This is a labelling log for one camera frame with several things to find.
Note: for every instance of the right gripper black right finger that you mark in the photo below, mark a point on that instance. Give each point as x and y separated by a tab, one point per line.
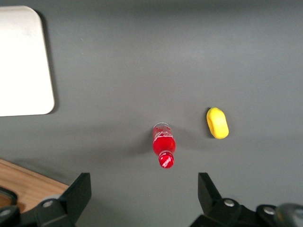
210	201

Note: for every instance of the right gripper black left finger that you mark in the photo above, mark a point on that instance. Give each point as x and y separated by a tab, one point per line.
75	196

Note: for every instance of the white rectangular plastic tray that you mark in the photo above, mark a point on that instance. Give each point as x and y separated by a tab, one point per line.
21	59

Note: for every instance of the wooden two-drawer cabinet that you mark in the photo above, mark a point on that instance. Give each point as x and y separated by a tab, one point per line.
28	182

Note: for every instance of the yellow toy fruit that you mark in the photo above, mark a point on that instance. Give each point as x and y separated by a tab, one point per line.
219	125

